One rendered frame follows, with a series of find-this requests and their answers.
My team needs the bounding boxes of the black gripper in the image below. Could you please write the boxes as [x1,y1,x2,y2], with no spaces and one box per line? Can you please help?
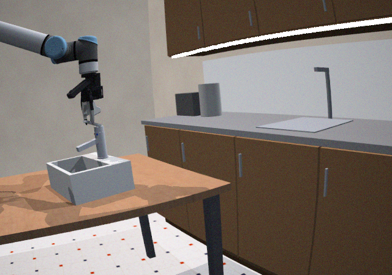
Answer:
[81,72,104,125]

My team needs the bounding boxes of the grey mixer tap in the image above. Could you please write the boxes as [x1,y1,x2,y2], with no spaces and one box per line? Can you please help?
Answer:
[76,120,108,159]

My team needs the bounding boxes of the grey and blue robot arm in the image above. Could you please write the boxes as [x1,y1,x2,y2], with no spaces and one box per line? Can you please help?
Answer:
[0,21,98,99]

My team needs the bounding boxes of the grey square sink basin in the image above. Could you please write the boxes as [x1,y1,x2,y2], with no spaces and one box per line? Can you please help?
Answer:
[46,153,135,206]

